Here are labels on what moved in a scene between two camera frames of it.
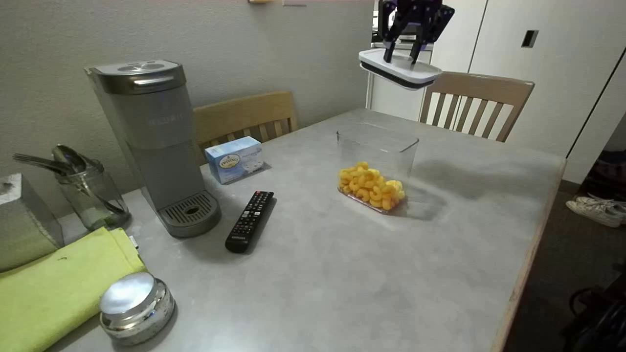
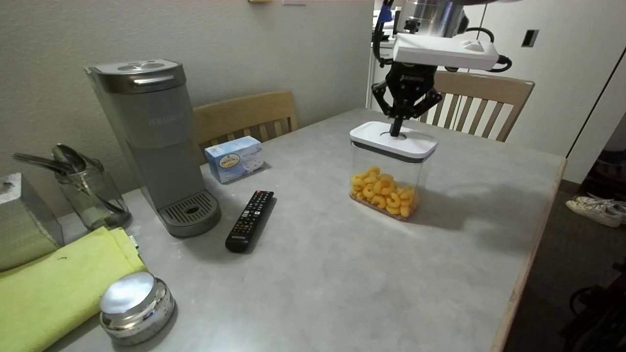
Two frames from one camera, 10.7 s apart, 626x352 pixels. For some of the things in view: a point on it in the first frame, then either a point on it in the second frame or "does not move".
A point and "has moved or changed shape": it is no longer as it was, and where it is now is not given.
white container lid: [424, 71] has moved or changed shape
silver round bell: [135, 307] does not move
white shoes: [606, 211] does not move
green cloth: [62, 290] does not move
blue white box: [234, 159] does not move
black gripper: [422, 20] to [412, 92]
